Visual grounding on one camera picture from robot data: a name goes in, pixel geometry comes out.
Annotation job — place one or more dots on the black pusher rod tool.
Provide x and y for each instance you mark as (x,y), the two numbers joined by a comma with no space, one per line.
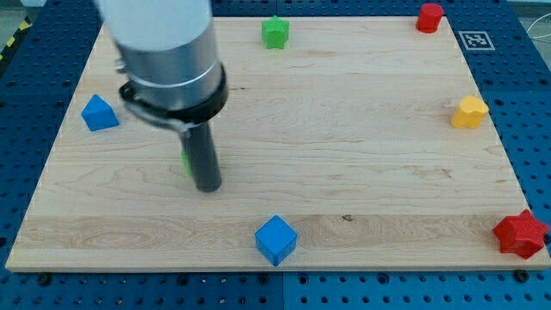
(199,146)

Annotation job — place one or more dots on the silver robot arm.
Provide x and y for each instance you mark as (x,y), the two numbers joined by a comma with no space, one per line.
(176,81)

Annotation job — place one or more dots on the yellow heart block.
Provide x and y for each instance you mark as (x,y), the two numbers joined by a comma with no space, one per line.
(470,113)

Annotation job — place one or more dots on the green block behind rod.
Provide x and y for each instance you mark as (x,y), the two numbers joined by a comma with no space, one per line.
(186,163)

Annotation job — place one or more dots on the blue triangle block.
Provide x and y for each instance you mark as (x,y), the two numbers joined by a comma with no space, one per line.
(98,114)

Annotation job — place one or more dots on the blue cube block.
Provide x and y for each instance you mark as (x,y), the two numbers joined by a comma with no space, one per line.
(276,240)

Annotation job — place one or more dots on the green star block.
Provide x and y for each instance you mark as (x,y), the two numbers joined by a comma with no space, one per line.
(275,32)

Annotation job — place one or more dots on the wooden board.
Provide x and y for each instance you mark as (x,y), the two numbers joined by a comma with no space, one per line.
(345,134)

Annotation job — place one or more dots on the red cylinder block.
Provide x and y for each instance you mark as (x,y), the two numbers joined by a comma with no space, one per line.
(429,17)

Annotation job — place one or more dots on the white fiducial marker tag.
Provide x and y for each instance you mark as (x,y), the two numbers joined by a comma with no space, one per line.
(476,41)

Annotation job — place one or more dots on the red star block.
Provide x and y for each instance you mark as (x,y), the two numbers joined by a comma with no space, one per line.
(521,234)

